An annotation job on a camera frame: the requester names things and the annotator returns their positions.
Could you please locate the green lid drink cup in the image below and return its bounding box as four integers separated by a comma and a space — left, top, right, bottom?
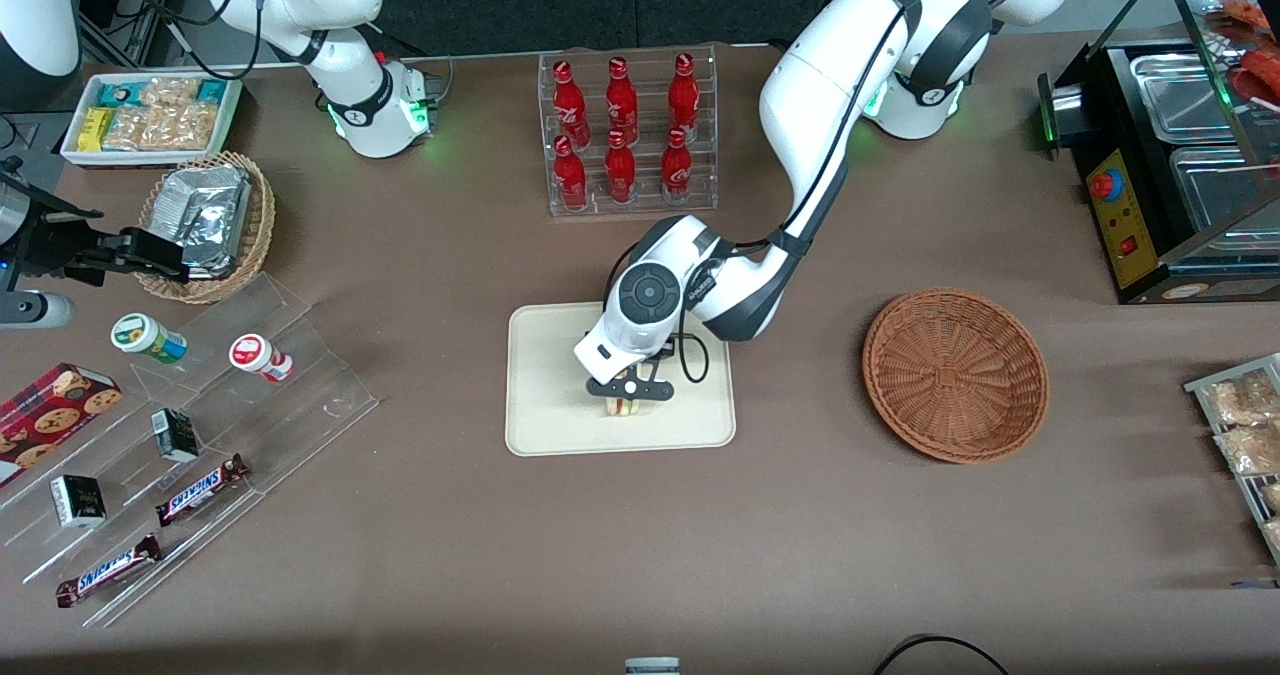
110, 312, 189, 366

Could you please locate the tan wicker basket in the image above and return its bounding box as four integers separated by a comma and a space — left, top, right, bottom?
134, 151, 277, 305

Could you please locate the metal wire rack tray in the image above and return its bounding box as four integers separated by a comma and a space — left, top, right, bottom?
1184, 353, 1280, 567

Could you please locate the yellow snack bar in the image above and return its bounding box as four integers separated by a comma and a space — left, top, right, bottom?
79, 106, 117, 152

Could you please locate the brown wicker basket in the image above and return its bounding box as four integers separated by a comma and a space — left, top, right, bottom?
862, 287, 1050, 465

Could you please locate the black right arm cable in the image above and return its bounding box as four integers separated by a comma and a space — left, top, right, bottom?
88, 0, 271, 81

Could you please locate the orange fried food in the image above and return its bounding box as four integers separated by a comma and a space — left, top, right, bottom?
1205, 0, 1280, 108

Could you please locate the red plaid cookie box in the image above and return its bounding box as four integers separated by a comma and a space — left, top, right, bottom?
0, 362, 124, 489

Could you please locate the white rectangular snack bin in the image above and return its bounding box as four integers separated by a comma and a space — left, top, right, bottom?
60, 72, 244, 168

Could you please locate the red cola bottle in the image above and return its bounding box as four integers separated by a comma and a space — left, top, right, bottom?
604, 130, 638, 205
661, 128, 694, 205
667, 52, 701, 141
553, 135, 589, 212
605, 56, 641, 144
552, 60, 590, 146

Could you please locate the clear acrylic bottle rack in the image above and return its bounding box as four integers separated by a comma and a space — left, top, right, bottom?
538, 43, 719, 218

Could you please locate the red lid drink cup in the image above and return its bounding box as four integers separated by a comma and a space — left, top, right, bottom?
229, 333, 295, 385

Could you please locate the black hot food case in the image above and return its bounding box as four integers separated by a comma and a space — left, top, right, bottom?
1038, 0, 1280, 306

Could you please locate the brown Snickers bar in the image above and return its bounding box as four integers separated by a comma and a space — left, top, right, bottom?
55, 533, 163, 610
155, 453, 251, 528

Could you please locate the silver foil package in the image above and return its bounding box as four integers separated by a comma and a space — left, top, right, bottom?
178, 205, 248, 279
150, 164, 253, 246

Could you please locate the cream plastic tray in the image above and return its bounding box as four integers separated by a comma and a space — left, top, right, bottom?
505, 296, 738, 457

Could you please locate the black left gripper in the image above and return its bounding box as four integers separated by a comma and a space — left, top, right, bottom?
585, 349, 677, 416

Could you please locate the black looped floor cable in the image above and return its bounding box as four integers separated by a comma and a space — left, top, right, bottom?
873, 634, 1012, 675

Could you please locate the clear acrylic stepped display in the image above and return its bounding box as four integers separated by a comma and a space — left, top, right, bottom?
0, 273, 381, 629

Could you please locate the small black carton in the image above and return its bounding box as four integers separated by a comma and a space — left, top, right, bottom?
50, 474, 108, 530
151, 408, 202, 464

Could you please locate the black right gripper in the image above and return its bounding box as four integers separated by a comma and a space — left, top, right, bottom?
0, 158, 192, 292

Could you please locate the steel food pan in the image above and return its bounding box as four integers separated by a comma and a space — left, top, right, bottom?
1128, 48, 1243, 144
1168, 143, 1280, 248

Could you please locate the clear bag of crackers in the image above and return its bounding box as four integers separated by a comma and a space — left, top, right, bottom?
140, 76, 202, 107
145, 102, 218, 152
104, 105, 152, 152

